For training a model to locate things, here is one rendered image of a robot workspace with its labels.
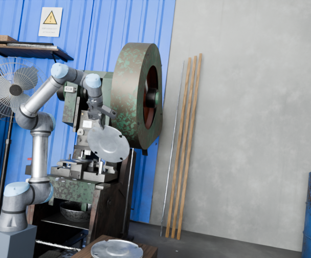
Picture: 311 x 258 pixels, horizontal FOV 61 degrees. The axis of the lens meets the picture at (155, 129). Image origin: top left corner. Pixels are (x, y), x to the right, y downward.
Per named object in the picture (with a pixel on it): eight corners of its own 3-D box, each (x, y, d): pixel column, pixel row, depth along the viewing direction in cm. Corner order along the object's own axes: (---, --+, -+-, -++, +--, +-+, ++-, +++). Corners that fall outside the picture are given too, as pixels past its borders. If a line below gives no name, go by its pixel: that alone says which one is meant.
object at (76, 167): (74, 181, 182) (77, 162, 183) (57, 178, 185) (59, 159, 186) (90, 177, 207) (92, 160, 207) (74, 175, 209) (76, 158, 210)
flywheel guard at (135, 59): (131, 150, 165) (147, 23, 168) (89, 145, 170) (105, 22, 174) (160, 149, 265) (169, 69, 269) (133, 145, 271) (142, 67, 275)
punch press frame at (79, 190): (88, 255, 182) (112, 65, 188) (33, 242, 190) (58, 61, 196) (123, 222, 259) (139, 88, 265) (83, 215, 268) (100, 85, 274)
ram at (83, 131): (90, 147, 200) (95, 109, 201) (72, 145, 203) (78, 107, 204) (100, 147, 217) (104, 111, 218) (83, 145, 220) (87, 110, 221)
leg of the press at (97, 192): (95, 287, 172) (113, 150, 176) (80, 283, 175) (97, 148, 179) (133, 239, 262) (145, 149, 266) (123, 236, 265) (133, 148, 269)
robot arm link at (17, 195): (-4, 207, 139) (0, 181, 139) (20, 203, 150) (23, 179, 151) (9, 213, 133) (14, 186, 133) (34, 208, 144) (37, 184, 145)
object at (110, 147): (138, 151, 162) (138, 151, 162) (105, 117, 154) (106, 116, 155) (109, 168, 177) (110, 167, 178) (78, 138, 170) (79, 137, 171)
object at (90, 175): (104, 183, 194) (105, 174, 194) (49, 174, 203) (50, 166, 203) (117, 178, 223) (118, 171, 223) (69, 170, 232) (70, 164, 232)
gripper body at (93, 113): (92, 112, 157) (89, 95, 149) (106, 113, 157) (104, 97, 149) (88, 120, 152) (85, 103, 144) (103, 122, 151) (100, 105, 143)
